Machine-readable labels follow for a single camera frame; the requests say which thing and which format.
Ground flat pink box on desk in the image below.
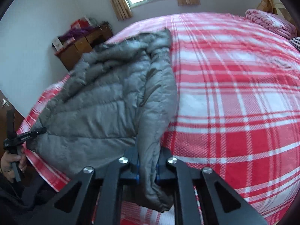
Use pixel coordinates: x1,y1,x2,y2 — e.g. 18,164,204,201
63,37,76,48

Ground red box on desk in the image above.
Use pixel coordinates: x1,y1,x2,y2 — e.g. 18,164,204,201
70,17,91,29

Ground left beige curtain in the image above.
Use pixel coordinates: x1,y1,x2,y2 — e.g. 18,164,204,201
110,0,133,21

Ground striped pillow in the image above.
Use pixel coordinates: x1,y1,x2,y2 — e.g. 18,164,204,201
289,37,300,51

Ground white box on desk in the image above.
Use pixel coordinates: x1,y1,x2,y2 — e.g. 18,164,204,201
52,37,64,51

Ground person's left hand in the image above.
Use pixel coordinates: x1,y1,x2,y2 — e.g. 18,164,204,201
1,147,27,182

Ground red white plaid bedsheet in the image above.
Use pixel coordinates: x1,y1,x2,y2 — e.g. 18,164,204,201
16,12,300,225

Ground wooden headboard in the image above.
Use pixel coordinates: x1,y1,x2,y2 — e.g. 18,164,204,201
272,3,296,26

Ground grey quilted down jacket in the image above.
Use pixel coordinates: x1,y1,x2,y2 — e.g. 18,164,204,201
26,29,177,212

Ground purple clothes on desk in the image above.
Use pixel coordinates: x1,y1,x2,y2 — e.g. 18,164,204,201
58,27,94,43

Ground pink folded quilt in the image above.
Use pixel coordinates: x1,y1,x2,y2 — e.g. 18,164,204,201
245,9,297,40

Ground brown wooden desk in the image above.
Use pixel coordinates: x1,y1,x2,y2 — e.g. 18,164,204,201
54,22,113,71

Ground silver door handle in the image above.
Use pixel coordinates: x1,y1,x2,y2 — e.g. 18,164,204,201
1,98,10,108

